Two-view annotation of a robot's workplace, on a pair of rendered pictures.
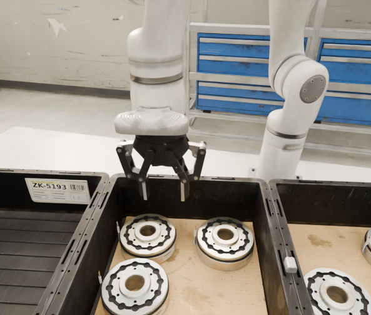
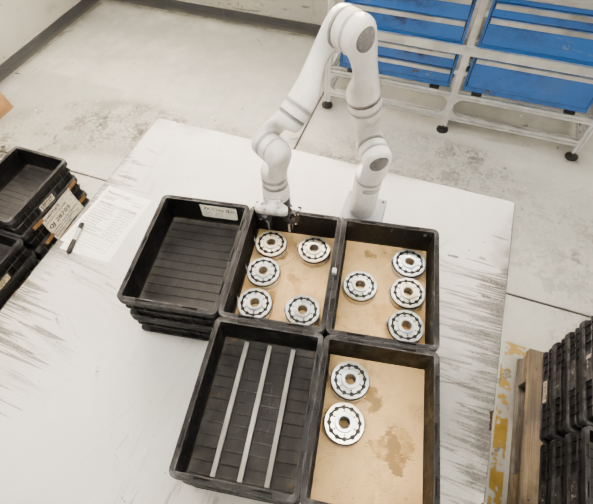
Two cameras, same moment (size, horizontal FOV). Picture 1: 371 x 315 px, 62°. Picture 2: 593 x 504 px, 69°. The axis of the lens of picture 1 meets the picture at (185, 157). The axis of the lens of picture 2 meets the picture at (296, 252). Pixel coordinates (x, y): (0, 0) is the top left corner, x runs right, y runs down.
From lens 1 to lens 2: 82 cm
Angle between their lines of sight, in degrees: 25
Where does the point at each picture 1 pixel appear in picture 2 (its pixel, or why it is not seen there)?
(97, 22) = not seen: outside the picture
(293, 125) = (368, 181)
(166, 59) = (278, 183)
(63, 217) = (221, 226)
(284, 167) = (365, 202)
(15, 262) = (200, 252)
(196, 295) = (293, 278)
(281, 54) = (363, 137)
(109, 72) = not seen: outside the picture
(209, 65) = not seen: hidden behind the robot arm
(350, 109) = (517, 84)
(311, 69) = (377, 154)
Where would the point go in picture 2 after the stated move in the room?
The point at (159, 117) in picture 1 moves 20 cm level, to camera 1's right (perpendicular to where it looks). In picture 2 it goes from (274, 208) to (350, 213)
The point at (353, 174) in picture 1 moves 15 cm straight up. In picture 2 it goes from (441, 193) to (451, 166)
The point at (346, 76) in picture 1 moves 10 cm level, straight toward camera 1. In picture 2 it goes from (518, 45) to (512, 53)
